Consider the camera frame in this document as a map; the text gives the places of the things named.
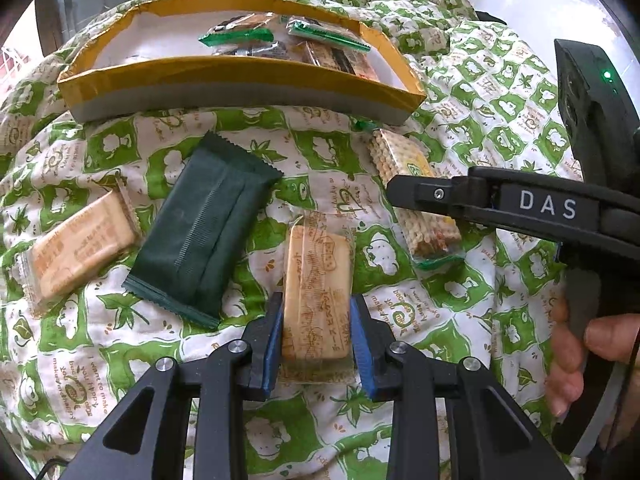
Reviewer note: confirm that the yellow cardboard tray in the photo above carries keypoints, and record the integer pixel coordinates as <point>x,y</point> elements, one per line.
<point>150,59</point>

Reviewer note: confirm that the dark green snack pouch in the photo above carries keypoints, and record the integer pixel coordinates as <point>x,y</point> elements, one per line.
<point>186,261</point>

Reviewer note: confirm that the green white patterned quilt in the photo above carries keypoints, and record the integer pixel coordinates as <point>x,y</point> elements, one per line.
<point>490,101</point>

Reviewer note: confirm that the yellow wafer cracker pack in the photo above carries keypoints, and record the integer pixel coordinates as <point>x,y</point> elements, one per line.
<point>433,238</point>

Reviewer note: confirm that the green square cracker pack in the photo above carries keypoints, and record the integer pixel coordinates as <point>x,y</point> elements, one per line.
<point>332,35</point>

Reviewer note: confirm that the round cracker green pack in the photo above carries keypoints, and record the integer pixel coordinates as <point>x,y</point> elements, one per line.
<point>240,33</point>

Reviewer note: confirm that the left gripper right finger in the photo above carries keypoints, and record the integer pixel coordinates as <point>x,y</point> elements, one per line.
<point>490,436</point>

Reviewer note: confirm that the dark cookie clear pack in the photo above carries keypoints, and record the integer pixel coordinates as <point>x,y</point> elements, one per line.
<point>276,50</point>

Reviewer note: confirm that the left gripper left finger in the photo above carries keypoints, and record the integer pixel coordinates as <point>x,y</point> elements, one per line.
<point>144,437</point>

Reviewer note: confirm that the small tan biscuit pack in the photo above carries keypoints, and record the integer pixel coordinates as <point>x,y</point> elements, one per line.
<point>76,249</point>

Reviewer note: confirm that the operator right hand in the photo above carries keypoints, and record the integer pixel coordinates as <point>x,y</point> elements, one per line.
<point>612,338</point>

